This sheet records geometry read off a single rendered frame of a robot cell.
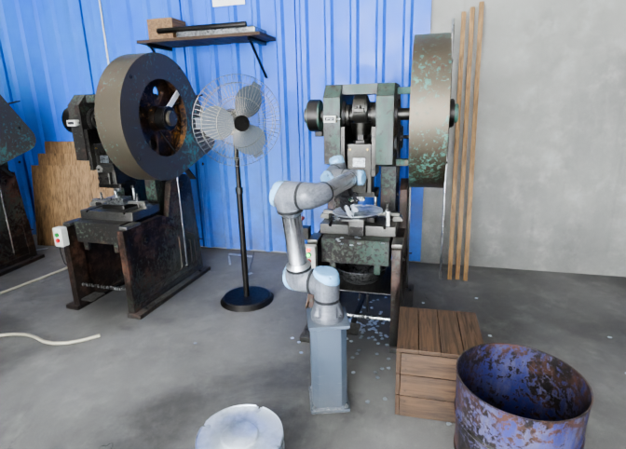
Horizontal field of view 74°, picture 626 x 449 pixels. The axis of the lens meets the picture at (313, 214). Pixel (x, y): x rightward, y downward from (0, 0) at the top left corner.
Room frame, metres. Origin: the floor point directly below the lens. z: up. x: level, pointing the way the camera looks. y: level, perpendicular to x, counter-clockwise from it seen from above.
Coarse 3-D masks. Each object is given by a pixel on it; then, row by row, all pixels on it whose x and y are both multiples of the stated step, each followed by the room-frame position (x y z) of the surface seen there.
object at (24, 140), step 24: (0, 96) 3.63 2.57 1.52; (0, 120) 3.59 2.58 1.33; (0, 144) 3.54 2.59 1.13; (24, 144) 3.76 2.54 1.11; (0, 168) 3.61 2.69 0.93; (0, 192) 3.64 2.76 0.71; (0, 216) 3.62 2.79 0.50; (24, 216) 3.85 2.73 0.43; (0, 240) 3.57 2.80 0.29; (24, 240) 3.80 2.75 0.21; (0, 264) 3.53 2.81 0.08; (24, 264) 3.68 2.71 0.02
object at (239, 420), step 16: (224, 416) 1.26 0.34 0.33; (240, 416) 1.25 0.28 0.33; (256, 416) 1.25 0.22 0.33; (272, 416) 1.25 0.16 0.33; (208, 432) 1.18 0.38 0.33; (224, 432) 1.17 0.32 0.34; (240, 432) 1.17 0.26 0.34; (256, 432) 1.17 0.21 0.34; (272, 432) 1.18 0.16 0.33; (208, 448) 1.12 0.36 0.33; (224, 448) 1.11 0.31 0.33; (240, 448) 1.11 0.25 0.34; (256, 448) 1.11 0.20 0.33; (272, 448) 1.11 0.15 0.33
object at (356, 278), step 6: (336, 264) 2.55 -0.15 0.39; (342, 264) 2.60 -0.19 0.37; (348, 264) 2.62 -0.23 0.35; (354, 264) 2.63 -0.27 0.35; (342, 270) 2.55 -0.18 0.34; (348, 270) 2.58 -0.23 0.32; (354, 270) 2.59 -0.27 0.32; (360, 270) 2.60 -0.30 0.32; (366, 270) 2.59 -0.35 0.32; (372, 270) 2.57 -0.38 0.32; (384, 270) 2.39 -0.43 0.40; (342, 276) 2.39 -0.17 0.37; (348, 276) 2.35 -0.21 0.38; (354, 276) 2.34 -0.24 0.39; (360, 276) 2.33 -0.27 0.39; (366, 276) 2.33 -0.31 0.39; (372, 276) 2.33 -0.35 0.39; (378, 276) 2.36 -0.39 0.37; (354, 282) 2.37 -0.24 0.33; (360, 282) 2.36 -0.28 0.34; (366, 282) 2.36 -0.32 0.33; (372, 282) 2.39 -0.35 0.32
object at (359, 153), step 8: (352, 144) 2.42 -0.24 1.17; (360, 144) 2.40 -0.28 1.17; (368, 144) 2.39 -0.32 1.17; (352, 152) 2.42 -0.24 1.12; (360, 152) 2.40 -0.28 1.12; (368, 152) 2.39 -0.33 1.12; (352, 160) 2.42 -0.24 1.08; (360, 160) 2.40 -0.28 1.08; (368, 160) 2.39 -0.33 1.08; (352, 168) 2.42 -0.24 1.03; (360, 168) 2.40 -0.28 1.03; (368, 168) 2.39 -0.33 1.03; (368, 176) 2.39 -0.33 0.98; (368, 184) 2.39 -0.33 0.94; (360, 192) 2.37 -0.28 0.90; (368, 192) 2.39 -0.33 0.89
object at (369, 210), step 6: (336, 210) 2.43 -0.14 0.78; (342, 210) 2.42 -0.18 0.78; (360, 210) 2.37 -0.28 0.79; (366, 210) 2.36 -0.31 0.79; (372, 210) 2.37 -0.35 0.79; (378, 210) 2.37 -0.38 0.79; (342, 216) 2.26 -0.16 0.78; (348, 216) 2.26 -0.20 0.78; (354, 216) 2.25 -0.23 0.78; (360, 216) 2.25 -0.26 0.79; (366, 216) 2.23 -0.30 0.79
